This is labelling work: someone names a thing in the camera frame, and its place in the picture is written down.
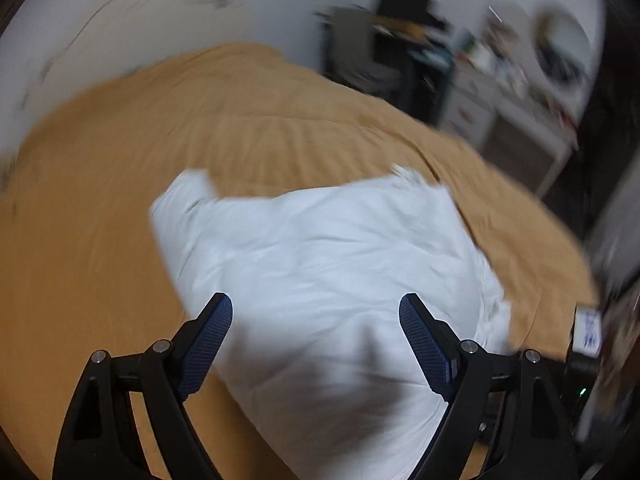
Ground white puffer jacket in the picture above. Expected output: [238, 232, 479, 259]
[150, 168, 511, 479]

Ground orange bed cover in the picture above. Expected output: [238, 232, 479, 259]
[1, 44, 599, 479]

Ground white drawer cabinet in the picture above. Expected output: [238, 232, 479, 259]
[438, 61, 578, 198]

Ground white bed headboard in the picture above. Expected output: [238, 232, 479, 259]
[1, 0, 250, 145]

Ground grey chair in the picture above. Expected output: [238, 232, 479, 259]
[324, 6, 408, 102]

